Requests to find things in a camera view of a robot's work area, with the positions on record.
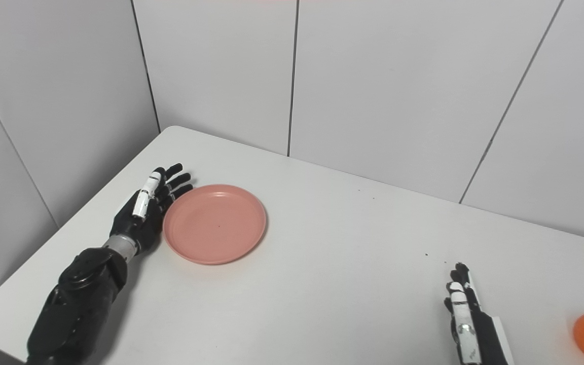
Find pink round plate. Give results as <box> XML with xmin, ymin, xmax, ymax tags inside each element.
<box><xmin>162</xmin><ymin>184</ymin><xmax>268</xmax><ymax>266</ymax></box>

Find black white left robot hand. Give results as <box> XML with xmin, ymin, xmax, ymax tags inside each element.
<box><xmin>108</xmin><ymin>163</ymin><xmax>194</xmax><ymax>254</ymax></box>

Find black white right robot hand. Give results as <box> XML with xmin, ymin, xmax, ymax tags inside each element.
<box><xmin>444</xmin><ymin>262</ymin><xmax>515</xmax><ymax>365</ymax></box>

